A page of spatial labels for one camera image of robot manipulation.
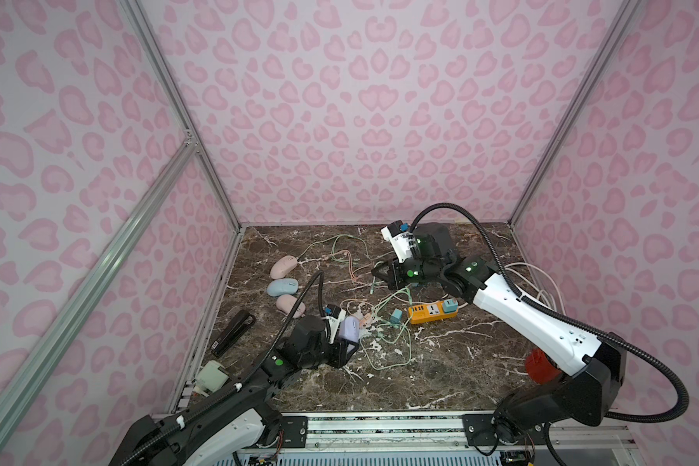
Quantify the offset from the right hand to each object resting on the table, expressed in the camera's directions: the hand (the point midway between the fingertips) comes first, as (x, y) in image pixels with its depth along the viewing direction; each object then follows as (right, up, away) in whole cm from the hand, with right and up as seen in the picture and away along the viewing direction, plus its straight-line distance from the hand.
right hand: (374, 274), depth 72 cm
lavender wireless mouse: (-6, -15, +6) cm, 17 cm away
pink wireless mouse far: (-31, 0, +32) cm, 45 cm away
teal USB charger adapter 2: (+24, -11, +16) cm, 31 cm away
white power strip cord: (+55, -6, +29) cm, 63 cm away
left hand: (-5, -20, +7) cm, 21 cm away
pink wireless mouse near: (-28, -12, +23) cm, 38 cm away
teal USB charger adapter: (+8, -15, +19) cm, 25 cm away
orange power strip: (+17, -14, +20) cm, 30 cm away
